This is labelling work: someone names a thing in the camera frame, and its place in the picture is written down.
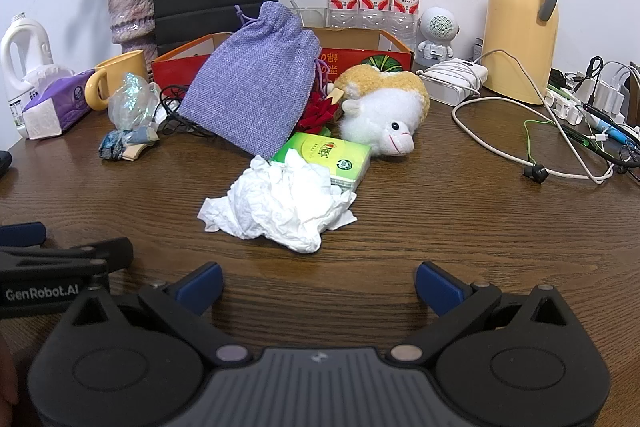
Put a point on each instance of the orange cardboard box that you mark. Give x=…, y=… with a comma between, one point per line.
x=175, y=69

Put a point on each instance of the mottled pink vase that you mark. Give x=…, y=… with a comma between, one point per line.
x=131, y=9

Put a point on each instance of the yellow mug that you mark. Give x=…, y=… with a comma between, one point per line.
x=122, y=67

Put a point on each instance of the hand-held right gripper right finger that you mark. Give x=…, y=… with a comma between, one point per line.
x=436, y=287

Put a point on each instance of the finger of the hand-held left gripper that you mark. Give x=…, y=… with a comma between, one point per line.
x=115, y=254
x=22, y=235

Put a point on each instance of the grey patterned case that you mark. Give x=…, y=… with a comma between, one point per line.
x=477, y=48

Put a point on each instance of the white robot speaker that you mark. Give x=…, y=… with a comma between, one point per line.
x=439, y=29

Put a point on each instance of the glass cup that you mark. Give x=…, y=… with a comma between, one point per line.
x=312, y=17

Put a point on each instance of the green tissue pack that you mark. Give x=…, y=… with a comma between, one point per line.
x=340, y=159

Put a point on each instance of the white power strip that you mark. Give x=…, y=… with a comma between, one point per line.
x=565, y=107

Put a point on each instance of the yellow thermos jug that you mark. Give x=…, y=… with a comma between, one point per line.
x=520, y=32

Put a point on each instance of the yellow and white plush toy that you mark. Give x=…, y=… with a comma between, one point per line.
x=385, y=112

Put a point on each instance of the black neckband earphones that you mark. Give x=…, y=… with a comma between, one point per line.
x=582, y=139

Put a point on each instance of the red artificial flower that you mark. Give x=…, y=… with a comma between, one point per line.
x=317, y=114

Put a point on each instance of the blue wrapper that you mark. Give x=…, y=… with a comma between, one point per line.
x=122, y=144

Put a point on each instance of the white detergent bottle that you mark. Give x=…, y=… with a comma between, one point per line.
x=22, y=52

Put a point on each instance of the white tissue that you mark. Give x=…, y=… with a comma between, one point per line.
x=280, y=207

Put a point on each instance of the purple tissue pack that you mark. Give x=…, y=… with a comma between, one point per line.
x=65, y=99

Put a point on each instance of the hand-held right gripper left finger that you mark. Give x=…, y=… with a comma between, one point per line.
x=200, y=283

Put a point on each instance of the clear plastic bag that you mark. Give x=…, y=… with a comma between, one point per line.
x=132, y=102

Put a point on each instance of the white power bank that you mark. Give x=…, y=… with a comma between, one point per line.
x=452, y=82

